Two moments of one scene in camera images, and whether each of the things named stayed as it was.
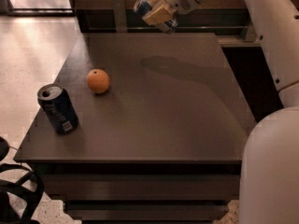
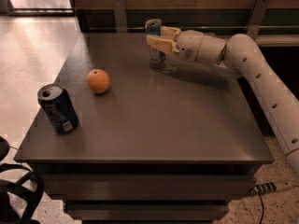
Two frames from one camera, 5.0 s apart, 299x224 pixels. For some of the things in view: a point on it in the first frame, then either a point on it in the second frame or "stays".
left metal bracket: (120, 15) stays
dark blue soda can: (59, 106) stays
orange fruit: (98, 80) stays
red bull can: (143, 6) to (153, 28)
